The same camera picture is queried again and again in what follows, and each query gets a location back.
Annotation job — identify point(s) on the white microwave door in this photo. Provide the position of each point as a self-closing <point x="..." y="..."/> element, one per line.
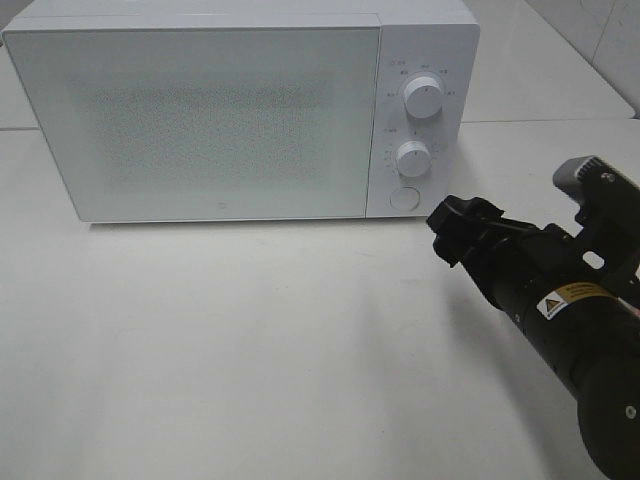
<point x="151" y="126"/>

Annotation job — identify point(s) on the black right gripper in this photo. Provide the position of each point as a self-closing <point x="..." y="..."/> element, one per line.
<point x="522" y="269"/>

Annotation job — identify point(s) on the white microwave knob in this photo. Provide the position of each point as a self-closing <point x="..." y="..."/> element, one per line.
<point x="413" y="159"/>
<point x="423" y="95"/>

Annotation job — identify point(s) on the round white door button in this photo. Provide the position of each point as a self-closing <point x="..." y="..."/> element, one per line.
<point x="405" y="199"/>

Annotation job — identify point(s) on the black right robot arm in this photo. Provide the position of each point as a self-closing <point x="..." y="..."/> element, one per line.
<point x="582" y="331"/>

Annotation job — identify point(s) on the white microwave oven body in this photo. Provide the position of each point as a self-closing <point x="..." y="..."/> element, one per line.
<point x="439" y="37"/>

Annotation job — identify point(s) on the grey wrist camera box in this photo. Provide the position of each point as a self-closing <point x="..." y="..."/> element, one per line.
<point x="608" y="214"/>

